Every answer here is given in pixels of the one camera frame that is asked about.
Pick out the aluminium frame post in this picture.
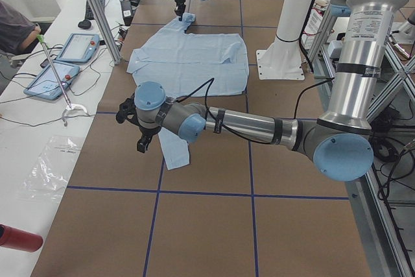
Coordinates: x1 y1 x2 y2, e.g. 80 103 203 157
88 0 121 65

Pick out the blue teach pendant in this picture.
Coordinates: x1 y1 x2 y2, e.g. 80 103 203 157
23 61 80 101
56 33 100 64

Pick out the red cylinder bottle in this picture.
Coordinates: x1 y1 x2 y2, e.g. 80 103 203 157
1 224 43 252

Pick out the clear plastic bag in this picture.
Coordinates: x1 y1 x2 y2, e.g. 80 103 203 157
17 136 85 204

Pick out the light blue button shirt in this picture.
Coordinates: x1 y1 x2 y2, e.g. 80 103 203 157
127 13 249 169

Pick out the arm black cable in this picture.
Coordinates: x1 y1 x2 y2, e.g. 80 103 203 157
174 77 337 145

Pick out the seated person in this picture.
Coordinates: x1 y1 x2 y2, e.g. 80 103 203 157
1 1 42 55

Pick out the near blue teach pendant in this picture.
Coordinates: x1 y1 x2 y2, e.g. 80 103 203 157
23 61 80 101

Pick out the aluminium frame rail structure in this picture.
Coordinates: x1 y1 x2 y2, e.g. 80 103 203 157
304 0 415 277

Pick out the metal grabber stick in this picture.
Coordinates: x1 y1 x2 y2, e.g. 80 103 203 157
36 34 89 126

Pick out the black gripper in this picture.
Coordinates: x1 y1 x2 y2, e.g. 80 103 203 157
174 0 185 16
137 126 160 152

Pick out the white power adapter box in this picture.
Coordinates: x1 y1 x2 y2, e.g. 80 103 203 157
327 40 343 60

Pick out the black computer mouse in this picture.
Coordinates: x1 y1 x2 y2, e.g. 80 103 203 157
78 19 91 30

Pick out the black power adapter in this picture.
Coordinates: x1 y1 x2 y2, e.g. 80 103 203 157
120 0 134 26

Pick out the black keyboard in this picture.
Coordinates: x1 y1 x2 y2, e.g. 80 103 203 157
84 0 107 21

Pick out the far blue teach pendant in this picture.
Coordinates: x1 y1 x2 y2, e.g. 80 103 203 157
56 33 100 64

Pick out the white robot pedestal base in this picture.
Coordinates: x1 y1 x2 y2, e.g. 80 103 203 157
256 0 313 80

